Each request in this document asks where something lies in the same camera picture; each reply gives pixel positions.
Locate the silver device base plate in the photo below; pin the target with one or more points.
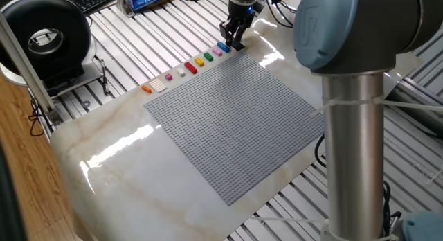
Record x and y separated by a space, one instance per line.
90 75

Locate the green Lego brick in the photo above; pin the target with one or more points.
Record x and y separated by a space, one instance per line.
208 56

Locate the small magenta Lego brick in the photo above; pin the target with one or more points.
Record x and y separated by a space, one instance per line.
168 77

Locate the yellow Lego brick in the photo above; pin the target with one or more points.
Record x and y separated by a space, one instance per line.
199 61

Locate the blue Lego brick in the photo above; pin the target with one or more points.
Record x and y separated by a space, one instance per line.
223 47

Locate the orange Lego brick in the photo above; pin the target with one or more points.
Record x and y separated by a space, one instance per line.
146 89

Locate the large white Lego plate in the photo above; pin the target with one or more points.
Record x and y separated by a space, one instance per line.
158 85

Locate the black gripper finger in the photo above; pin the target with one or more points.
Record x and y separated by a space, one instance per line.
242 33
227 33

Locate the white zip tie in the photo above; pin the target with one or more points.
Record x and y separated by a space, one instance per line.
346 102

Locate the red Lego brick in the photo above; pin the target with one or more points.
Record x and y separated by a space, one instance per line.
190 68

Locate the dark blurred foreground object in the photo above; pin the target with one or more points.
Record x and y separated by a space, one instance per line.
8 206

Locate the marble pattern board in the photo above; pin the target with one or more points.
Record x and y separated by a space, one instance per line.
138 185

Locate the aluminium frame profile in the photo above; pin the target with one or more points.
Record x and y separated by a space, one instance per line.
20 61

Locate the small white Lego brick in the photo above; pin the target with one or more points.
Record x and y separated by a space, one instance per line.
181 72

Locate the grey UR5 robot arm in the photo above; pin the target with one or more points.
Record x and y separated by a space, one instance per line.
353 147

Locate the light pink Lego brick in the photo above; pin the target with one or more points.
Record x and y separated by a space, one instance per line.
217 52

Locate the black keyboard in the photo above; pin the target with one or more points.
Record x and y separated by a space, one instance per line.
93 0

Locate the blue tissue pack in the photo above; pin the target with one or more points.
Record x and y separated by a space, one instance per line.
145 0

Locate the metal washer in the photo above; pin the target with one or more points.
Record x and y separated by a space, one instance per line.
82 104

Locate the short aluminium post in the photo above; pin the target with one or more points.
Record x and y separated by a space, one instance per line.
124 5

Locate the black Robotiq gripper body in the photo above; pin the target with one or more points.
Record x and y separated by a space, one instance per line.
240 14

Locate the grey Lego baseplate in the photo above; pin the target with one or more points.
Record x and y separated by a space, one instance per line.
235 130

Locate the silver corner bracket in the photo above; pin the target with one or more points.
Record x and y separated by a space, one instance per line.
55 117

